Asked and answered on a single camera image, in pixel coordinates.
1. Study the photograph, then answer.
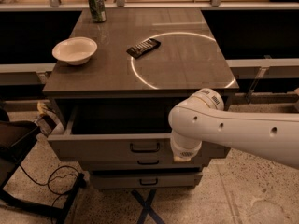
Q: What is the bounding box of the black snack bar packet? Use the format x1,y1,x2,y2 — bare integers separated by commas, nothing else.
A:
126,38,161,59

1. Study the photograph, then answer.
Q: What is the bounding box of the black chair base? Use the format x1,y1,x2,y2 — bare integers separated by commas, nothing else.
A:
0,108,86,224

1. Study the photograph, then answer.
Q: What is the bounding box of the grey middle drawer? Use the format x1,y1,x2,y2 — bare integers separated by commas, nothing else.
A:
79,157,209,171

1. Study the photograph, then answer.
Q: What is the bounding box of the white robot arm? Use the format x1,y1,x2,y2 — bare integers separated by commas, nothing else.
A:
168,88,299,169

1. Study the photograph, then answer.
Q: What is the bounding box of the green soda can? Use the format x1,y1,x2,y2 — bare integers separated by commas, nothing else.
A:
88,0,107,22

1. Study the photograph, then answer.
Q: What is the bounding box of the grey top drawer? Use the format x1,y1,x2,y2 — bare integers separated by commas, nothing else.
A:
48,108,230,162

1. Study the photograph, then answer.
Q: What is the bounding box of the grey drawer cabinet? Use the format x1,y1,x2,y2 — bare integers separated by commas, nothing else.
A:
42,7,240,173

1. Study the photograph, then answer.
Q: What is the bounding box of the grey bottom drawer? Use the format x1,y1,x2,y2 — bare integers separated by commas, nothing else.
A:
90,172,202,189

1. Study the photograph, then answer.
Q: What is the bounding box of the white object under cabinet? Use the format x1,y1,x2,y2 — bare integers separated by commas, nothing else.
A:
35,102,64,136

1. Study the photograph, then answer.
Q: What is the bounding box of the white ceramic bowl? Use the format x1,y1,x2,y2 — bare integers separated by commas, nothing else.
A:
52,37,97,65

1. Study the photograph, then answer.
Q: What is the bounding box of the black floor cable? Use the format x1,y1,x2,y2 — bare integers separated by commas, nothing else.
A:
19,163,82,207

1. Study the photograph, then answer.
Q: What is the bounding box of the grey drawer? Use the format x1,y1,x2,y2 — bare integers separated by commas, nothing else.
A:
90,172,202,189
48,108,230,162
79,157,209,171

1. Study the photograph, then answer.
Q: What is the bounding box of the white railing barrier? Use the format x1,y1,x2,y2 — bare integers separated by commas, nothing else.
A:
0,0,299,79

